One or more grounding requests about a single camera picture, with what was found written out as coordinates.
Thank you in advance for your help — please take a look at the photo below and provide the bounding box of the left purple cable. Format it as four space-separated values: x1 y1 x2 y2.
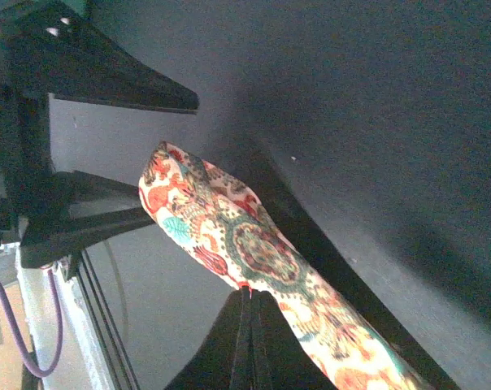
0 266 64 379

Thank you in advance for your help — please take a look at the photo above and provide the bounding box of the black aluminium front rail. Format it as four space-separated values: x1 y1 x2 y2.
72 250 140 390

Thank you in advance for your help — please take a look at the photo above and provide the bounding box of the floral patterned tie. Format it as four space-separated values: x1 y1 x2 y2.
139 142 428 389

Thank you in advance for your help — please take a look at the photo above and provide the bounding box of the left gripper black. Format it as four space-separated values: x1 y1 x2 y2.
0 1 199 269

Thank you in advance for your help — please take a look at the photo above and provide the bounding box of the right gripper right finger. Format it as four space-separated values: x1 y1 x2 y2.
252 290 335 390

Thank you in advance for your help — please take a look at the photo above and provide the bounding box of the green divided organizer tray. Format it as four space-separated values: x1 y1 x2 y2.
63 0 87 16

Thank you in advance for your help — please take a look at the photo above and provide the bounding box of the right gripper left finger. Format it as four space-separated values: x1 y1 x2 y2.
165 291 242 390

